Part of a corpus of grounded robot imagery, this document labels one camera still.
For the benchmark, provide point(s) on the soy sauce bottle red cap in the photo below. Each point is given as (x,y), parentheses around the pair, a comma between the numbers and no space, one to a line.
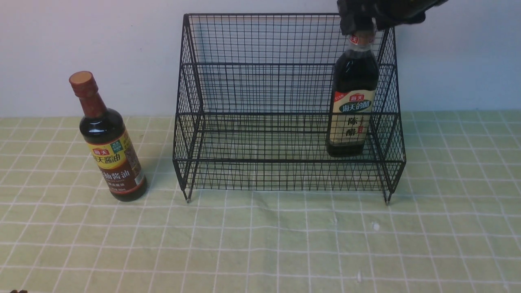
(107,137)

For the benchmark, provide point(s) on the black wire mesh rack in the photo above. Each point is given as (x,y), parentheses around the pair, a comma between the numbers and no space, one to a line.
(253,106)

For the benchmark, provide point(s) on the green checkered tablecloth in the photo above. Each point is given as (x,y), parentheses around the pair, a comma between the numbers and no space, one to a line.
(453,225)

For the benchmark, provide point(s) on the vinegar bottle tan cap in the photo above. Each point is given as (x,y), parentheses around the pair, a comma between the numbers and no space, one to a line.
(354,85)

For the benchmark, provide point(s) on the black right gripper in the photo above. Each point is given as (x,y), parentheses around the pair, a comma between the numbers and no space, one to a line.
(368,15)

